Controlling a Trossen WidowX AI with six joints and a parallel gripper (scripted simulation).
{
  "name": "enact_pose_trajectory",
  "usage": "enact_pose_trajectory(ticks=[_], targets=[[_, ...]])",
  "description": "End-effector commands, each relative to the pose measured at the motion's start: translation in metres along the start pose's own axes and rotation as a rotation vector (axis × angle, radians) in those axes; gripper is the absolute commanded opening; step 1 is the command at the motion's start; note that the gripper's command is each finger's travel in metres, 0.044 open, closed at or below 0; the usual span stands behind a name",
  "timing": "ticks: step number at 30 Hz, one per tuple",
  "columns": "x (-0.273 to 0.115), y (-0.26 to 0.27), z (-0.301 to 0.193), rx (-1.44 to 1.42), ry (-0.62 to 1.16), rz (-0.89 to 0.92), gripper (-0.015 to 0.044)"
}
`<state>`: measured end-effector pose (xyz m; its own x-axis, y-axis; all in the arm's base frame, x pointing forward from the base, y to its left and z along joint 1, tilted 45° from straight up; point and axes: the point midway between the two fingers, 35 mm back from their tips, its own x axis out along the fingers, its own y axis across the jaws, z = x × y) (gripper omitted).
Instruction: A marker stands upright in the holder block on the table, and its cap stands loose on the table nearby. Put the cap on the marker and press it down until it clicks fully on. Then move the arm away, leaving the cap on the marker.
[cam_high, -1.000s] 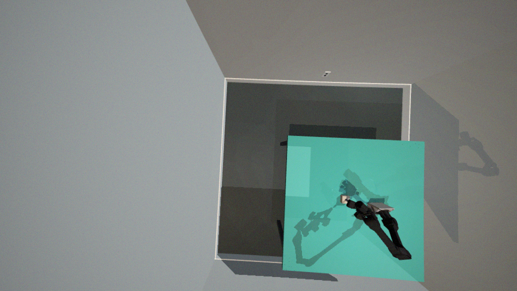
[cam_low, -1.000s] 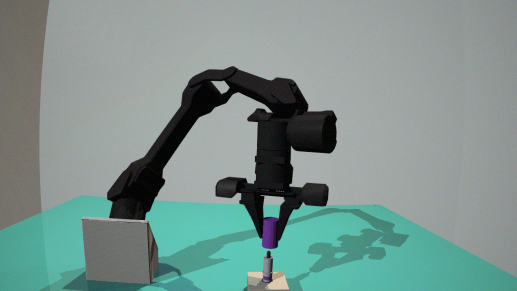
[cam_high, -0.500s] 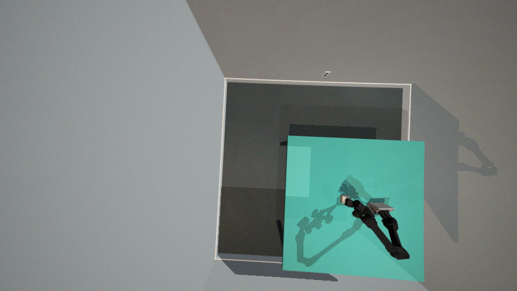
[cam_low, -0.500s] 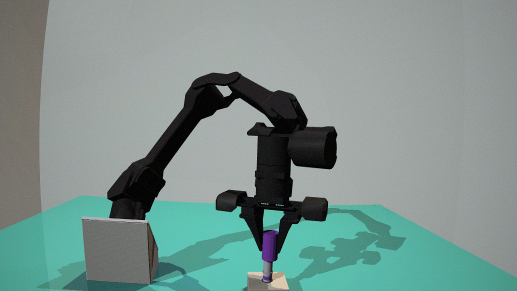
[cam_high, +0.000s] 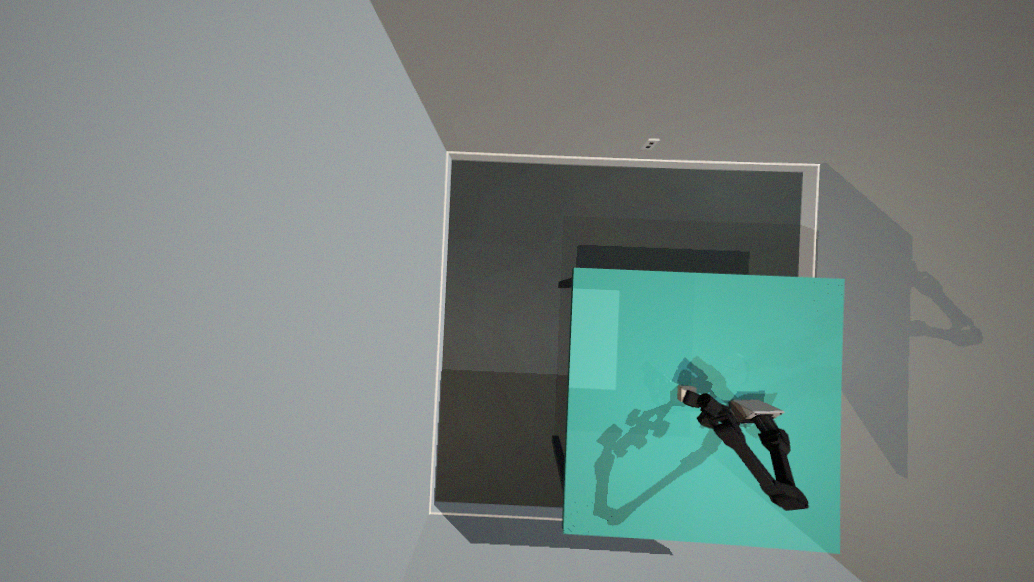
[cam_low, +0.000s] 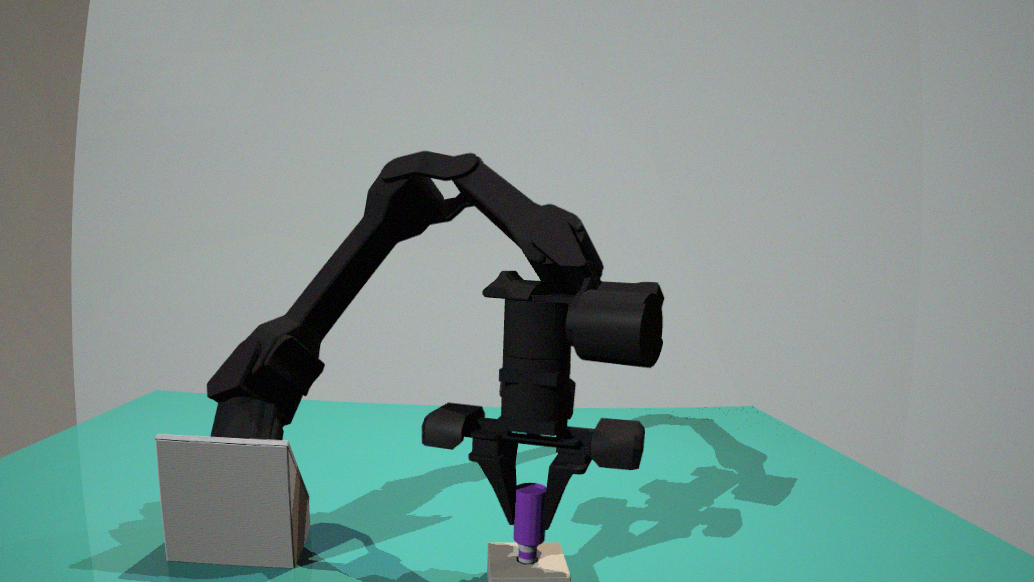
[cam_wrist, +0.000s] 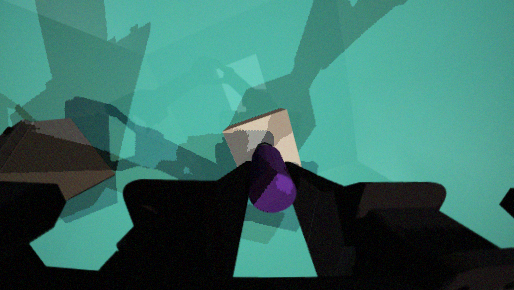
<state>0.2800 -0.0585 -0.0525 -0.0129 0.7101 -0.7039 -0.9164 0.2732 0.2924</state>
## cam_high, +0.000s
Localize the beige block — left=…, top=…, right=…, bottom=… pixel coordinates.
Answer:
left=677, top=385, right=697, bottom=402

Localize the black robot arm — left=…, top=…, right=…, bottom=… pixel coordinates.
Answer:
left=697, top=393, right=808, bottom=511

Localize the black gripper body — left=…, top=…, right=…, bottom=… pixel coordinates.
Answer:
left=682, top=390, right=731, bottom=412

